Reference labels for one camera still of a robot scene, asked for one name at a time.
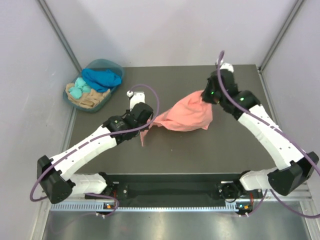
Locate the pink t shirt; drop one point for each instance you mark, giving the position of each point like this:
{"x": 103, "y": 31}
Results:
{"x": 188, "y": 114}

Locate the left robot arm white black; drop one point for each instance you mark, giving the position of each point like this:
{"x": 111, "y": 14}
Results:
{"x": 58, "y": 175}

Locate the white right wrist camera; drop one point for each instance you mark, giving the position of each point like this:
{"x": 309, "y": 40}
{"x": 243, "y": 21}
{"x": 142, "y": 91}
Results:
{"x": 226, "y": 66}

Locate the right aluminium frame post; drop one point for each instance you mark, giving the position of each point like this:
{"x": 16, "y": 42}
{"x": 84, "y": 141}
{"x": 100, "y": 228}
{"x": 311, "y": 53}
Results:
{"x": 281, "y": 33}

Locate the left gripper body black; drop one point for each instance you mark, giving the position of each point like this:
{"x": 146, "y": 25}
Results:
{"x": 145, "y": 128}

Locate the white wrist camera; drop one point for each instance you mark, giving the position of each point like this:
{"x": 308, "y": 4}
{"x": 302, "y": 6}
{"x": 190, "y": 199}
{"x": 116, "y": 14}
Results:
{"x": 226, "y": 66}
{"x": 135, "y": 97}

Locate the blue t shirt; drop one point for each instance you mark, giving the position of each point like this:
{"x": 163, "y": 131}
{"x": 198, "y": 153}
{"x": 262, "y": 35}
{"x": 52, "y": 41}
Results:
{"x": 101, "y": 81}

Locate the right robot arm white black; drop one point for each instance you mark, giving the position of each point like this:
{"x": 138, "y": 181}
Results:
{"x": 291, "y": 169}

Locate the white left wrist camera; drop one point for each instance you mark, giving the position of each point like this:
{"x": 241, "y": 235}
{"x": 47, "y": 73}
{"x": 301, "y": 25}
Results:
{"x": 135, "y": 97}

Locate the beige t shirt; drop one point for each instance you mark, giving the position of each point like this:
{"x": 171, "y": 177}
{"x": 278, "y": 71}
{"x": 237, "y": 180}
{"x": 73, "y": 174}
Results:
{"x": 88, "y": 100}

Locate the grey slotted cable duct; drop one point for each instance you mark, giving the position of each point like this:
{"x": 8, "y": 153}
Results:
{"x": 102, "y": 206}

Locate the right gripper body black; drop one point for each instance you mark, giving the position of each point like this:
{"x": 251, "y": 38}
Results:
{"x": 211, "y": 96}

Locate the light turquoise t shirt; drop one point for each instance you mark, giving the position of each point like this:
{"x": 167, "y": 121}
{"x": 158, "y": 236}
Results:
{"x": 79, "y": 88}

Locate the aluminium rail front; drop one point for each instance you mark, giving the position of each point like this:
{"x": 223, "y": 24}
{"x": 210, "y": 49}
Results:
{"x": 302, "y": 193}

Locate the aluminium frame post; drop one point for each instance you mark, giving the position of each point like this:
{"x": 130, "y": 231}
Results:
{"x": 281, "y": 33}
{"x": 59, "y": 33}

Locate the teal laundry basket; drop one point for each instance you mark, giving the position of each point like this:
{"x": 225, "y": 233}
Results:
{"x": 98, "y": 65}

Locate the left aluminium frame post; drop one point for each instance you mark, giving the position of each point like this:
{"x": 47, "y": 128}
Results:
{"x": 59, "y": 33}

